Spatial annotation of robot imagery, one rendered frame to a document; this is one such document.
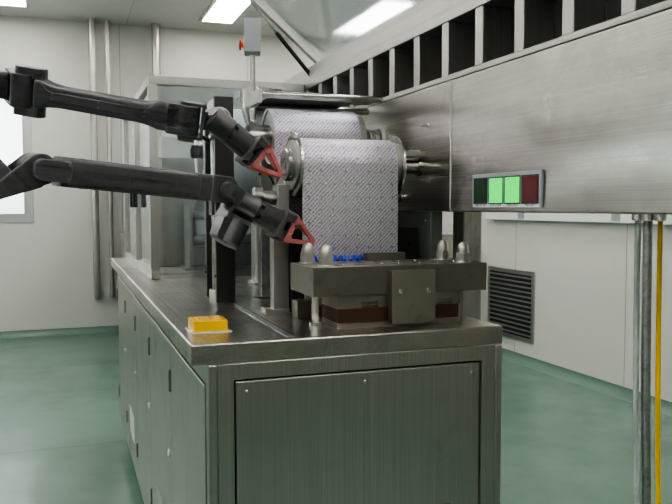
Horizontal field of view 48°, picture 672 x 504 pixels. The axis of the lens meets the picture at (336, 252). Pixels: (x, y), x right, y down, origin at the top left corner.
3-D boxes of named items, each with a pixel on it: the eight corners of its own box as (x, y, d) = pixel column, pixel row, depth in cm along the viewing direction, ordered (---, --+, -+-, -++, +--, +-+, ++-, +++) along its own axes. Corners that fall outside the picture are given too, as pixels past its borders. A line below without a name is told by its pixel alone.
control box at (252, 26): (238, 56, 230) (238, 22, 229) (260, 56, 231) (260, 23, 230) (238, 51, 223) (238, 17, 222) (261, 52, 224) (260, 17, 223)
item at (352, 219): (302, 265, 172) (302, 184, 171) (396, 263, 180) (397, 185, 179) (303, 265, 172) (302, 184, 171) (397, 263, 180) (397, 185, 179)
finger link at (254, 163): (275, 187, 171) (243, 160, 168) (267, 187, 178) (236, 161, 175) (293, 163, 172) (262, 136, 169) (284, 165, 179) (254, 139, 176)
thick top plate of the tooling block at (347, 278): (290, 289, 167) (290, 262, 167) (451, 282, 181) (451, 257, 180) (313, 297, 152) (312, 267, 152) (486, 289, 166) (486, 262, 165)
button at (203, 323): (188, 328, 158) (188, 316, 157) (221, 326, 160) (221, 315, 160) (193, 333, 151) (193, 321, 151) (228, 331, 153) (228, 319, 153)
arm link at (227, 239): (227, 178, 158) (208, 176, 165) (203, 227, 156) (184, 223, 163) (269, 205, 165) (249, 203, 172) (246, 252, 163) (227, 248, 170)
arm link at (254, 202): (241, 185, 163) (234, 187, 169) (227, 213, 162) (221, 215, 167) (268, 200, 166) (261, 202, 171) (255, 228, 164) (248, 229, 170)
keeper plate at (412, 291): (388, 322, 158) (388, 270, 157) (431, 320, 162) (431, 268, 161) (393, 324, 156) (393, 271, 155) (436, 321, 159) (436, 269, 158)
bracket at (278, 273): (258, 312, 182) (257, 184, 180) (284, 311, 184) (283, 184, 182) (263, 315, 177) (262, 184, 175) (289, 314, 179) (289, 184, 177)
